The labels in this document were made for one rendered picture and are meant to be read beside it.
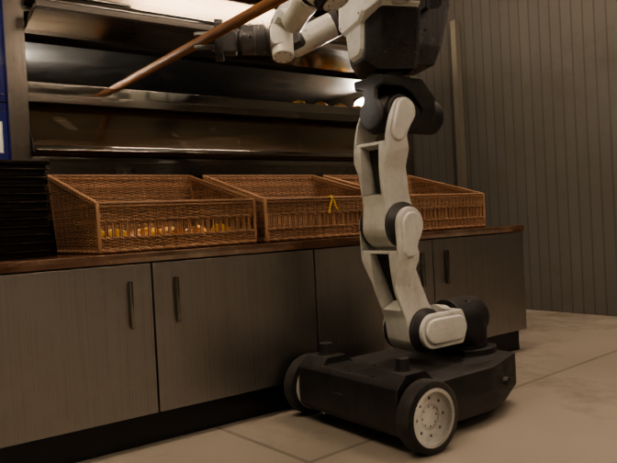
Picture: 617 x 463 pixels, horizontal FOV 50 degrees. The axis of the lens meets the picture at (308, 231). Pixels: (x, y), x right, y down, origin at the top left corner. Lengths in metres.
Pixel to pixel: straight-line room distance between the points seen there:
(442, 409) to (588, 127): 2.70
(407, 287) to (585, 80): 2.52
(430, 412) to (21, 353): 1.10
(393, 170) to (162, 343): 0.88
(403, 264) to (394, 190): 0.23
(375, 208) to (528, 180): 2.51
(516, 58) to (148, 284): 3.20
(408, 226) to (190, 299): 0.70
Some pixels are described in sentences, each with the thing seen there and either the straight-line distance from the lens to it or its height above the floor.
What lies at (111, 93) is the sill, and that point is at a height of 1.16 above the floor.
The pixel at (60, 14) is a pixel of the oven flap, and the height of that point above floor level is 1.39.
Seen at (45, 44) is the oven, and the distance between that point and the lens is 2.67.
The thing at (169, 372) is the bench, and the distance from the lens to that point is 2.06.
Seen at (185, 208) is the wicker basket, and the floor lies 0.70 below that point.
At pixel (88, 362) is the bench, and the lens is 1.97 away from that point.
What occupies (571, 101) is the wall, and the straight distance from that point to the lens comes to 4.35.
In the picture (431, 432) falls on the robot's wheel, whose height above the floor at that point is 0.06.
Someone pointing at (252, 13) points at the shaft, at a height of 1.19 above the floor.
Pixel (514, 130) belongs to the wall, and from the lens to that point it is 4.53.
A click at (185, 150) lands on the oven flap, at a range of 2.63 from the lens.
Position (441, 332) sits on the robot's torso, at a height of 0.28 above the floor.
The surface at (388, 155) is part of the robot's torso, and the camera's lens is 2.01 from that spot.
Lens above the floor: 0.65
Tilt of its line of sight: 1 degrees down
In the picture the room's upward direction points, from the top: 3 degrees counter-clockwise
